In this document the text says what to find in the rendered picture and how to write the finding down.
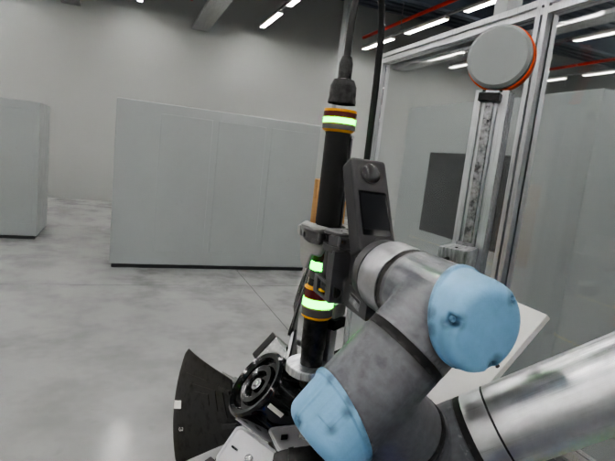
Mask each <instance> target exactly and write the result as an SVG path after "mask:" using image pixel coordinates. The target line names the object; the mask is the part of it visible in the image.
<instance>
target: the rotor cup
mask: <svg viewBox="0 0 615 461"><path fill-rule="evenodd" d="M285 361H286V358H285V357H284V356H283V355H281V354H279V353H277V352H273V351H272V352H267V353H265V354H263V355H262V356H260V357H258V358H257V359H255V360H254V361H252V362H251V363H250V364H249V365H248V366H247V367H246V368H245V370H244V371H243V372H242V374H241V375H240V376H239V378H238V380H237V381H236V382H235V384H234V386H233V388H232V393H231V396H230V400H229V409H230V412H231V414H232V416H233V417H234V418H235V419H236V420H238V421H239V422H241V423H242V424H244V425H245V426H246V427H248V428H249V429H250V430H251V431H253V432H254V433H255V434H257V435H258V436H260V437H261V438H262V439H264V440H265V441H266V442H268V445H270V446H271V447H272V448H274V446H273V444H272V442H271V440H270V437H269V435H268V433H267V430H269V429H270V428H272V427H276V426H284V425H294V424H295V423H294V421H293V418H292V415H291V405H292V402H293V400H294V399H295V398H296V397H297V396H298V394H299V393H301V392H302V390H303V389H302V388H301V387H300V386H299V382H300V380H298V379H295V378H293V377H292V376H290V375H289V374H288V373H287V372H286V363H285ZM258 378H261V379H262V382H261V384H260V386H259V387H258V388H257V389H256V390H253V389H252V384H253V382H254V381H255V380H256V379H258ZM270 403H271V404H273V405H274V407H275V408H277V409H278V410H279V411H280V412H282V413H283V414H284V415H283V416H282V417H281V418H280V417H279V416H278V415H277V414H275V413H274V412H273V411H271V410H270V409H269V408H268V407H267V406H268V405H269V404H270ZM274 449H275V448H274Z"/></svg>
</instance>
